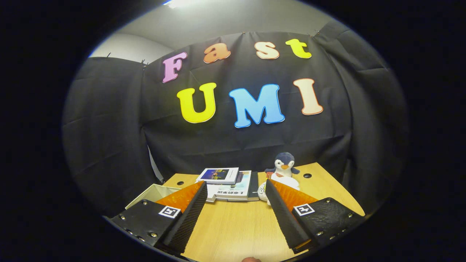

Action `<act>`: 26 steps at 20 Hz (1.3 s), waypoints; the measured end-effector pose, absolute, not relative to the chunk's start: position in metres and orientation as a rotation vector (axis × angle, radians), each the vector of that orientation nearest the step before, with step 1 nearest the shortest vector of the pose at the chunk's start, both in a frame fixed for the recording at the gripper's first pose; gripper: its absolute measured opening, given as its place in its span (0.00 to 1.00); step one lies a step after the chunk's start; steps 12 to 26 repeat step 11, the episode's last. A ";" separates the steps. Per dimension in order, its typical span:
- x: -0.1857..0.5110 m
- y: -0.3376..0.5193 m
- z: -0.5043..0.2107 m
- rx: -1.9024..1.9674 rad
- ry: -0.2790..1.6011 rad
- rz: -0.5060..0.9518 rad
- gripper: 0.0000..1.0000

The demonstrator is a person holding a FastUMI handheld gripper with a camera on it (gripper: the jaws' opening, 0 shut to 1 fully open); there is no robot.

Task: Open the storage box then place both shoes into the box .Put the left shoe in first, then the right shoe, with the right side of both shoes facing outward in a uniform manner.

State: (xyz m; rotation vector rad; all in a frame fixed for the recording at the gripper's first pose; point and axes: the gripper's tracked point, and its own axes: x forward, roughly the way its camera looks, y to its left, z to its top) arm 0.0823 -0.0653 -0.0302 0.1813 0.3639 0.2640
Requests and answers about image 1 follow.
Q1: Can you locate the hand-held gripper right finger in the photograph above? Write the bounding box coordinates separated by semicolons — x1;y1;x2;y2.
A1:
265;179;366;254

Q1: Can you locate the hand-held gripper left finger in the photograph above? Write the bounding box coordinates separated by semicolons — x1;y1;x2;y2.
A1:
109;181;208;255

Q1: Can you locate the green fabric storage box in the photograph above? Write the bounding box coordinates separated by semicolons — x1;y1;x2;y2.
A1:
126;184;182;210

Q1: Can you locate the white round plush toy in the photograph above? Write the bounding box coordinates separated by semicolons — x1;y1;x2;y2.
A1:
257;174;301;205

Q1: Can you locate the black cover book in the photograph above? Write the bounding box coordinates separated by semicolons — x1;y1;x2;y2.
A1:
248;171;260;202

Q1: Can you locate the light blue cover book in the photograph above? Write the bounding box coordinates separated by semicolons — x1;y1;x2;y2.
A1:
206;170;252;202

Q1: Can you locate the small dark blue cover book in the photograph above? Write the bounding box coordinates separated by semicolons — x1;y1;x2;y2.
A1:
197;167;240;185

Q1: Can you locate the penguin plush toy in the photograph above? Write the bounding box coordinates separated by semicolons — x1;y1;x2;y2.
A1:
265;152;300;179

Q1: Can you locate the large ceiling light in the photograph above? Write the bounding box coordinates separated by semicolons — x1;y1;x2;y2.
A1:
162;0;204;9

